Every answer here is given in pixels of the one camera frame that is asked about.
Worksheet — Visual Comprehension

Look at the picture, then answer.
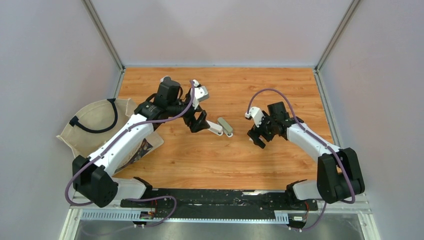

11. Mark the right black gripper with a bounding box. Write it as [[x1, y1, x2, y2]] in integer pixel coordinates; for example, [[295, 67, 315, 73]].
[[247, 110, 277, 149]]

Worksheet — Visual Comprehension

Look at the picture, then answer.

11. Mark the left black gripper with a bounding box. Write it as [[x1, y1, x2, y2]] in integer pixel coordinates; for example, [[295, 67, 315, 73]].
[[167, 94, 210, 133]]

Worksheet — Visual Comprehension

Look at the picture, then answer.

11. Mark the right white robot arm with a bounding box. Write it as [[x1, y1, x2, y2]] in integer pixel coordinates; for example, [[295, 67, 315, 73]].
[[244, 102, 365, 210]]

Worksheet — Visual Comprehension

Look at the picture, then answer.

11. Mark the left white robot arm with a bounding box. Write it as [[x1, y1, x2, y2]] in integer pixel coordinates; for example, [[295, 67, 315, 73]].
[[64, 76, 210, 208]]

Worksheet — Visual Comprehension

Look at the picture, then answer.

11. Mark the white bottle black cap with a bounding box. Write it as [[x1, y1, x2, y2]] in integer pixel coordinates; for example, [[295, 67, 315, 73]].
[[160, 75, 173, 86]]

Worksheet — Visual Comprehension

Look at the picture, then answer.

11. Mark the beige canvas tote bag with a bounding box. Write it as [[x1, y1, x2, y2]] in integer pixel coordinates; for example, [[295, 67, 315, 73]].
[[57, 98, 164, 174]]

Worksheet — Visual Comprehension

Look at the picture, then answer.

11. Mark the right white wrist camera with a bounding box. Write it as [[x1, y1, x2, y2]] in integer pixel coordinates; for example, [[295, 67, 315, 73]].
[[244, 106, 265, 127]]

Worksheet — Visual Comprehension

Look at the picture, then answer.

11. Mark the grey slotted cable duct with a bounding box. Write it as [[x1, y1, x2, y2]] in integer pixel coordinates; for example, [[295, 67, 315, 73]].
[[80, 211, 290, 224]]

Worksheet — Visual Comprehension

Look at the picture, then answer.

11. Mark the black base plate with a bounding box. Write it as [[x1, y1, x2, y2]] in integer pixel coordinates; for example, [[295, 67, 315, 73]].
[[120, 188, 318, 228]]

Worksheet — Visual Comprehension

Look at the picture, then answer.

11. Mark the aluminium frame rail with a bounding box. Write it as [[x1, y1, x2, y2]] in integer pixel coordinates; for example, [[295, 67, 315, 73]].
[[81, 0, 125, 72]]

